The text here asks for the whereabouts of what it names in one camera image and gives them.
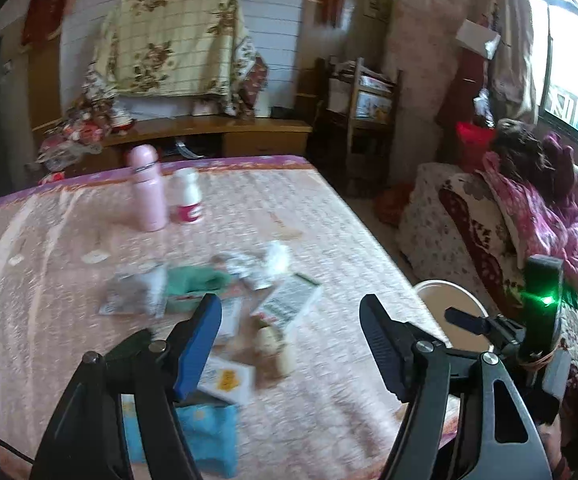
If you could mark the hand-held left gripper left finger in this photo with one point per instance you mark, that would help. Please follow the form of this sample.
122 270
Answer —
196 350

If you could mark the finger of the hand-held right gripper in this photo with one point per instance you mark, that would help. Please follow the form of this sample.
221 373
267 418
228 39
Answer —
464 320

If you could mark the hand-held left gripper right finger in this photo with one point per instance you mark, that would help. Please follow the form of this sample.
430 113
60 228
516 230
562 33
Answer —
376 340

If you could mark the white plastic bucket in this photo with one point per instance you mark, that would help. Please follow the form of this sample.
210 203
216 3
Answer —
444 292

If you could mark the silver printed pouch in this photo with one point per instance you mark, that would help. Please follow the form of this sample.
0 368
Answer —
134 292

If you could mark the white green-edged medicine box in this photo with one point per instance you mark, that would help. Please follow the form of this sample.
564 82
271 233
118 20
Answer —
289 301

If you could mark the small plain white box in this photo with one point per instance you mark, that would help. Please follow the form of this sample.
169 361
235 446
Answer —
230 320

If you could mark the green packet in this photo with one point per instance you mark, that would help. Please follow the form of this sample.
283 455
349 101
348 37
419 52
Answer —
194 282

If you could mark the small cream bottle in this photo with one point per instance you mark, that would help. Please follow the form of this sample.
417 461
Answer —
274 350

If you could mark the blue tissue packet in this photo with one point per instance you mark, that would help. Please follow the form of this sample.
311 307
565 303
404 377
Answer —
209 435

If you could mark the floral covered sofa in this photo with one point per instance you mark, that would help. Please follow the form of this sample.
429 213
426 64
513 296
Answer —
469 230

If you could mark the crumpled silver blister pack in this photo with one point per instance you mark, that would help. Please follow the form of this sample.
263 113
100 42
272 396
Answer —
239 267

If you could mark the pink quilted garment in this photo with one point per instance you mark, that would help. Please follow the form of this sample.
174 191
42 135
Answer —
534 210

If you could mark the crumpled white tissue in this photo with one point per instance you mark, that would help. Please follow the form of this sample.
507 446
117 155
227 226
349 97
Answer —
276 260

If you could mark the red cloth bundle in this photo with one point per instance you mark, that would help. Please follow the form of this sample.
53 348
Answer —
394 205

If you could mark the pink quilted bed cover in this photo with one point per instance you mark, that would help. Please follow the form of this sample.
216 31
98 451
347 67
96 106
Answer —
319 210

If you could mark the white red-label medicine bottle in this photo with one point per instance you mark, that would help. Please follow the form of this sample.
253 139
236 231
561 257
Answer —
187 197

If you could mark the pink thermos bottle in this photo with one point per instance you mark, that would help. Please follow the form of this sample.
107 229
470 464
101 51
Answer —
148 190

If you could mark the red plastic bag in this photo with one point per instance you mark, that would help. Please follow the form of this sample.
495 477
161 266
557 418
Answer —
474 135

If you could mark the wooden shelf rack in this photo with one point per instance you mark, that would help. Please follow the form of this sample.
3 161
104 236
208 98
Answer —
369 125

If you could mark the wooden cabinet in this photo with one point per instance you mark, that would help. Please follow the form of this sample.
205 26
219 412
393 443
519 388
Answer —
249 132

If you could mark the white lace covered roll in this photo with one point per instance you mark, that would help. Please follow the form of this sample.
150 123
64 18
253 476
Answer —
424 85

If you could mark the pile of red-white bags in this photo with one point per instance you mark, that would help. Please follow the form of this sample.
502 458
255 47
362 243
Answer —
79 130

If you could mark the window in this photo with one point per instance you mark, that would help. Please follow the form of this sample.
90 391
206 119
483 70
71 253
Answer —
574 60

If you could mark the red patterned cloth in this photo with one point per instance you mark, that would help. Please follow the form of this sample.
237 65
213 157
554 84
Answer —
255 80

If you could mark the white paper bag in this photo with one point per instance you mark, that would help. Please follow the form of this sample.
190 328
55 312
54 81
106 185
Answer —
476 37

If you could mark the cream floral cloth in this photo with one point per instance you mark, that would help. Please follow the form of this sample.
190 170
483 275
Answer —
169 40

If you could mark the red hanging banner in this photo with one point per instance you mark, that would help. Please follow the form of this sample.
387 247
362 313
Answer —
49 0

